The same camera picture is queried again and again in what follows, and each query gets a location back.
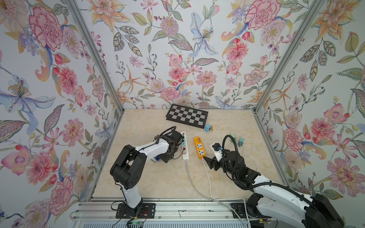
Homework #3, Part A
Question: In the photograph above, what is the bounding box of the thin white USB cable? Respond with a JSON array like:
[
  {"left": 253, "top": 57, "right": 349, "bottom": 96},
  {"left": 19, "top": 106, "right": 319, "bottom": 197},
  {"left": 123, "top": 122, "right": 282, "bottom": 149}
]
[{"left": 238, "top": 133, "right": 259, "bottom": 172}]

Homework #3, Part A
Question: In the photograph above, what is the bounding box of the right aluminium corner post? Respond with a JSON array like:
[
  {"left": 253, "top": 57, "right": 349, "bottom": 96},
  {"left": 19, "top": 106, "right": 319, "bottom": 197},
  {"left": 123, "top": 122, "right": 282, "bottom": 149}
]
[{"left": 252, "top": 1, "right": 323, "bottom": 116}]

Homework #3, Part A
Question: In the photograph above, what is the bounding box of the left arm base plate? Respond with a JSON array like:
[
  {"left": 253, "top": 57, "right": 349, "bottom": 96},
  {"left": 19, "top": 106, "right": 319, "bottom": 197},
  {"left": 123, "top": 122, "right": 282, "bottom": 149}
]
[{"left": 116, "top": 203, "right": 156, "bottom": 219}]

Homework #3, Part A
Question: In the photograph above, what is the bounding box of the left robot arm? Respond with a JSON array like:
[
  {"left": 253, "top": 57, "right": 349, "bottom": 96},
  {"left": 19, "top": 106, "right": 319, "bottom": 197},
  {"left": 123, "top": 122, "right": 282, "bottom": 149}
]
[{"left": 110, "top": 130, "right": 185, "bottom": 209}]

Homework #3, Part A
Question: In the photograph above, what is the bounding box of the blue electric shaver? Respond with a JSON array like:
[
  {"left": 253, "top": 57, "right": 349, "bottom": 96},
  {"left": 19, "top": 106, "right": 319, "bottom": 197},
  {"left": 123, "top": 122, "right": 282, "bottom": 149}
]
[{"left": 151, "top": 156, "right": 160, "bottom": 162}]

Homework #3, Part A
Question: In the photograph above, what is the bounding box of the black white chessboard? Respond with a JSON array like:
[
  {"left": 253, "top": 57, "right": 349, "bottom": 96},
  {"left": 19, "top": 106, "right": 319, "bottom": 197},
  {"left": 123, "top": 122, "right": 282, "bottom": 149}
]
[{"left": 166, "top": 104, "right": 208, "bottom": 129}]

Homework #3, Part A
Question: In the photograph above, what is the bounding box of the white power strip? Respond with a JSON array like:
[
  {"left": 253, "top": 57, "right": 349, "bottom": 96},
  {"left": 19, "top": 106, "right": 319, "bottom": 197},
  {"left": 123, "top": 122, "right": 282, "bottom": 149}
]
[{"left": 181, "top": 132, "right": 190, "bottom": 161}]

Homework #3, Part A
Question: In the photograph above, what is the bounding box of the grey power strip cord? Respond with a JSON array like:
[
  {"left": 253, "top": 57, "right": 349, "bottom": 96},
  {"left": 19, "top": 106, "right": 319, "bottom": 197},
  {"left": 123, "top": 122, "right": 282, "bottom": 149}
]
[{"left": 185, "top": 159, "right": 249, "bottom": 228}]

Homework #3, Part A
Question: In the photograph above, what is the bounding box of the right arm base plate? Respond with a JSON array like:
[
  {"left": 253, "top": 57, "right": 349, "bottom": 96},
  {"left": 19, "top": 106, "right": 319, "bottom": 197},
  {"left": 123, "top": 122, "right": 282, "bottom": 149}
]
[{"left": 230, "top": 203, "right": 257, "bottom": 218}]

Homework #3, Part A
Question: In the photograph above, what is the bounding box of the white power strip cord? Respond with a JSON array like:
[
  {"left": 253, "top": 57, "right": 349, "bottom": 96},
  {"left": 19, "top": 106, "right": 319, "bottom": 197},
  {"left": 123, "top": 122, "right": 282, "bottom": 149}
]
[{"left": 202, "top": 158, "right": 253, "bottom": 228}]

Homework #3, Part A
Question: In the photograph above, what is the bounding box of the blue cylinder block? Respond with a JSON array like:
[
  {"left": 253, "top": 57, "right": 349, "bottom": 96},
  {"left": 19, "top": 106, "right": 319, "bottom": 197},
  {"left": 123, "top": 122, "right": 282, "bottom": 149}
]
[{"left": 204, "top": 124, "right": 211, "bottom": 132}]

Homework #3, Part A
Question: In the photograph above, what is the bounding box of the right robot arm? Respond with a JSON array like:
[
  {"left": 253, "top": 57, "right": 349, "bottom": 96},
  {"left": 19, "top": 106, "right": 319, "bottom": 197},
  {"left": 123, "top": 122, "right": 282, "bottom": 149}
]
[{"left": 204, "top": 150, "right": 345, "bottom": 228}]

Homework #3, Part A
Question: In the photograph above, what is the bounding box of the orange power strip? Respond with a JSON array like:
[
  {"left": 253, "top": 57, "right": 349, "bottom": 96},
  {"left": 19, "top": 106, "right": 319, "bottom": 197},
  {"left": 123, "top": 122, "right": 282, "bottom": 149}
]
[{"left": 194, "top": 137, "right": 206, "bottom": 159}]

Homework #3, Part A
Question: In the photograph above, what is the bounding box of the left aluminium corner post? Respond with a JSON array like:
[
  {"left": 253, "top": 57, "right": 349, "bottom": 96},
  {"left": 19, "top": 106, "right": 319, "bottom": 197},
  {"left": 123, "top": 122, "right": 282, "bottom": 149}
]
[{"left": 65, "top": 0, "right": 124, "bottom": 114}]

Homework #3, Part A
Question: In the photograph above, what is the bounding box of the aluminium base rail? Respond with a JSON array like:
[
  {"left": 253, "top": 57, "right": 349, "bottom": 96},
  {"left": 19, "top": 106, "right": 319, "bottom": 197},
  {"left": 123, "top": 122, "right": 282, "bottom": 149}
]
[{"left": 69, "top": 199, "right": 317, "bottom": 228}]

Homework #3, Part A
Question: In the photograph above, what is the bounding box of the teal USB charger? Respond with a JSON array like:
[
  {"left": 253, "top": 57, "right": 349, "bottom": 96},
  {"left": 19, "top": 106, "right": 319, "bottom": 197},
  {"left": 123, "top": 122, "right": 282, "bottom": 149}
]
[{"left": 238, "top": 138, "right": 245, "bottom": 147}]

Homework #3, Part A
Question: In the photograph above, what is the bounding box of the teal charger on white strip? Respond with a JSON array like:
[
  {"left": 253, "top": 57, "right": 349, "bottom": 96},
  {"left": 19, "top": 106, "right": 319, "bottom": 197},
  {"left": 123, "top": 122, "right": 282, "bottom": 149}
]
[{"left": 182, "top": 135, "right": 187, "bottom": 146}]

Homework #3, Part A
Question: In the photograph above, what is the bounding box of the aluminium corner post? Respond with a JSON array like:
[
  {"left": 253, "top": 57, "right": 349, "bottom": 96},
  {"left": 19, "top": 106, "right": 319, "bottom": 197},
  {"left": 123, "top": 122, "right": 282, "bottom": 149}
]
[
  {"left": 65, "top": 0, "right": 124, "bottom": 114},
  {"left": 252, "top": 1, "right": 323, "bottom": 116}
]

